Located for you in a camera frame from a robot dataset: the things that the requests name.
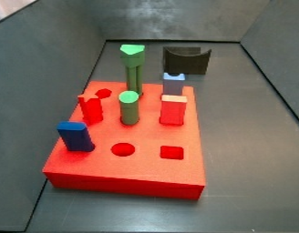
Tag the red peg board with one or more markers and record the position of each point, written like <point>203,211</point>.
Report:
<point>148,159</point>

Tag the red square peg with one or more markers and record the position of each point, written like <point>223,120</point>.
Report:
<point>172,110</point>

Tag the green cylinder peg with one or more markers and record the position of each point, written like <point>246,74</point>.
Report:
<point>128,101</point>

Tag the light blue grey peg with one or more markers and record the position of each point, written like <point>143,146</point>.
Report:
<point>172,84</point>

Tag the red star peg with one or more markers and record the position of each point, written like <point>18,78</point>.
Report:
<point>91,108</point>

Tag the dark blue rounded peg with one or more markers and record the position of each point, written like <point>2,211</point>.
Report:
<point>75,136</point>

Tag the black curved holder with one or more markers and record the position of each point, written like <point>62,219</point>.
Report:
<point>186,60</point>

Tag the tall green triangular peg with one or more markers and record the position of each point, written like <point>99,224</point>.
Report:
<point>132,59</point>

